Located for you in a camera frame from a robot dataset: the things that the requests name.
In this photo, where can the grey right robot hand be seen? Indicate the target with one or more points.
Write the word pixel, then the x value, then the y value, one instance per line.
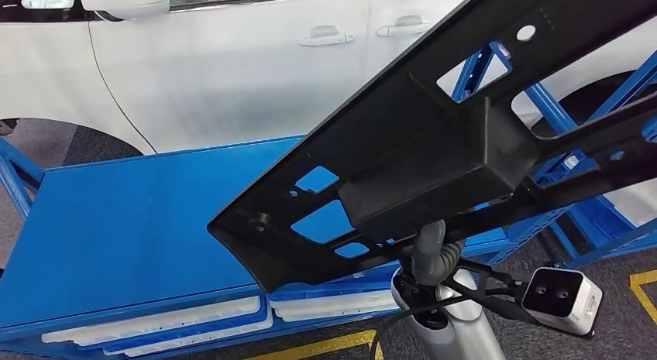
pixel 428 255

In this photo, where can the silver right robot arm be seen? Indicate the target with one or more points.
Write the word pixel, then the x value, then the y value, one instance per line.
pixel 462 332

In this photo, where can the blue wheeled shelf rack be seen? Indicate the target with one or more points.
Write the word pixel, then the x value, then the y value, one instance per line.
pixel 590 219

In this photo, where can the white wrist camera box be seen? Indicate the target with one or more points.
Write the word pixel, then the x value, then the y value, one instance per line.
pixel 564 301

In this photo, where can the black camera bracket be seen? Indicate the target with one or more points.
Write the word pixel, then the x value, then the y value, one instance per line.
pixel 492 302

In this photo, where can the white car side mirror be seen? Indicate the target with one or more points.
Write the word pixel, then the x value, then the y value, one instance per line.
pixel 123 1

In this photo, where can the white car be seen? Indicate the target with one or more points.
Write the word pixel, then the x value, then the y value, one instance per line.
pixel 231 91

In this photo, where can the large white plastic crate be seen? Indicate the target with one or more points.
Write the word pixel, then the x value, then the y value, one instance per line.
pixel 636 206

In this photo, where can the blue metal shelf rack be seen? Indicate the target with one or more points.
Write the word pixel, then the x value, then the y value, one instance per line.
pixel 128 219

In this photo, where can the black plastic plate frame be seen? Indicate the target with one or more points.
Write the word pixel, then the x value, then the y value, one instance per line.
pixel 410 168

